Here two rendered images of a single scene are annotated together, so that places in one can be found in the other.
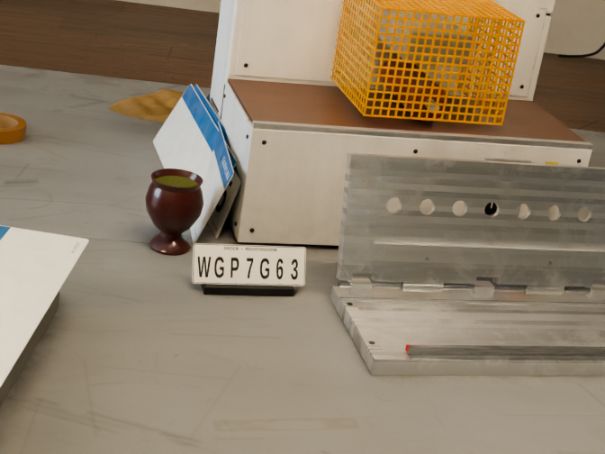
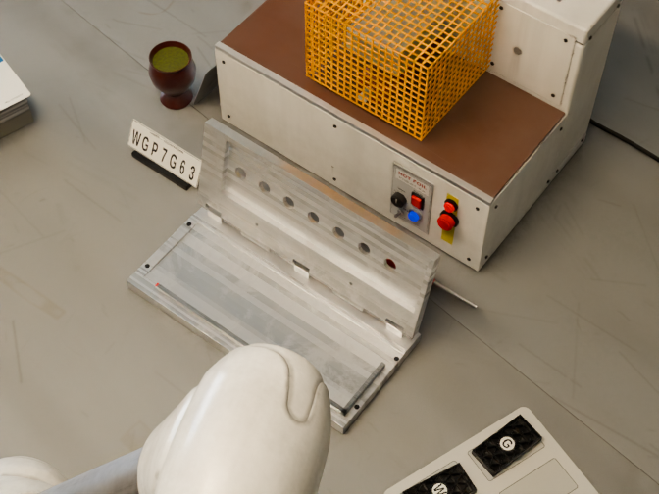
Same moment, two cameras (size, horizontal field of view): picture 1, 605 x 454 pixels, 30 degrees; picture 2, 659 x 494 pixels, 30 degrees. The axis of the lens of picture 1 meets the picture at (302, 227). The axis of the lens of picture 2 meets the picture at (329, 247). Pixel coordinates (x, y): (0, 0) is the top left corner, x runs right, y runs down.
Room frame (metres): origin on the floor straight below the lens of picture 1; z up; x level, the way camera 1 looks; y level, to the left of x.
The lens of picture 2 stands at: (0.86, -1.18, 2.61)
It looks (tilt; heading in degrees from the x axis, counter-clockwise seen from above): 56 degrees down; 54
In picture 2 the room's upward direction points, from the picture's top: straight up
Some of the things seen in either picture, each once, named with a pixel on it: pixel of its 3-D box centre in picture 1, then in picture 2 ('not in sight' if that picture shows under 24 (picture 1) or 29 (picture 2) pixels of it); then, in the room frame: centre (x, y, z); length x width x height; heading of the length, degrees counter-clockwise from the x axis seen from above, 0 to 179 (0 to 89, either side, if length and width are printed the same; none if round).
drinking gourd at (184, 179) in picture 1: (173, 213); (173, 77); (1.52, 0.19, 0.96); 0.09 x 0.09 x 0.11
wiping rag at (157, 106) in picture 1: (168, 104); not in sight; (2.18, 0.31, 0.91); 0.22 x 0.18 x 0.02; 158
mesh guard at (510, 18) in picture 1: (422, 49); (401, 34); (1.76, -0.14, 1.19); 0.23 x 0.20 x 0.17; 107
